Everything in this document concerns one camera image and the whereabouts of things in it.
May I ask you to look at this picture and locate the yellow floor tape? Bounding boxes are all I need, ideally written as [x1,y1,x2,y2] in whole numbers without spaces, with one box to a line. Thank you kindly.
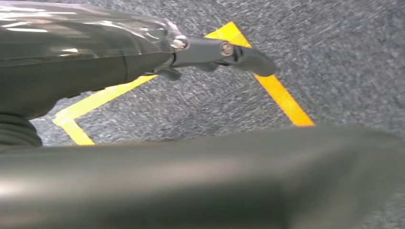
[52,21,316,146]

